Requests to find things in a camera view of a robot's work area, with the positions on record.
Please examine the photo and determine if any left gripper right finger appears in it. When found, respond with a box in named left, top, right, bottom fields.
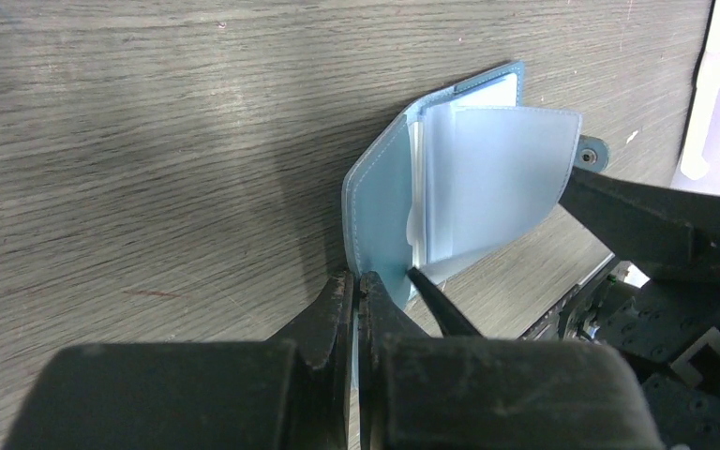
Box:
left=356, top=272, right=663, bottom=449

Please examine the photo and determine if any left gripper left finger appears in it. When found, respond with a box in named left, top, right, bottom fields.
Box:
left=5, top=272, right=354, bottom=449

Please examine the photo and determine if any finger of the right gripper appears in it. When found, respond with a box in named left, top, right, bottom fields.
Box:
left=407, top=267, right=483, bottom=338

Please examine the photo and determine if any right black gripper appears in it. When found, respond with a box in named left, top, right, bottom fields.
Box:
left=521, top=168, right=720, bottom=449

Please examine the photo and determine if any blue card holder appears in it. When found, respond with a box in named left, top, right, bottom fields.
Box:
left=341, top=61, right=610, bottom=307

